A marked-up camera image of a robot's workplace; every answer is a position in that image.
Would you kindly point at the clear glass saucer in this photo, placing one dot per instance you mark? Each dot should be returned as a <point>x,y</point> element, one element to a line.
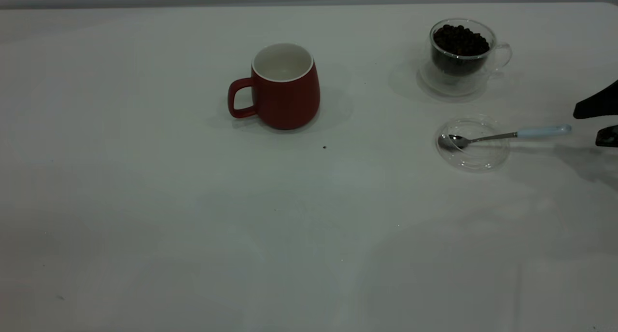
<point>478,158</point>

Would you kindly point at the coffee beans pile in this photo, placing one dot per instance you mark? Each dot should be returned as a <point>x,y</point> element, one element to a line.
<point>460,41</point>

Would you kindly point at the red ceramic mug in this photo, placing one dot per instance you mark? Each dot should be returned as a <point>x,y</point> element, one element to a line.
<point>289,103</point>

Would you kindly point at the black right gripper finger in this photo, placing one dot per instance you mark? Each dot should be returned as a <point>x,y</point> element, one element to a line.
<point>609,137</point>
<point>603,105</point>

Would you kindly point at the clear glass cup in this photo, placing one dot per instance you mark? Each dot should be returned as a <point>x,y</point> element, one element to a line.
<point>454,83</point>

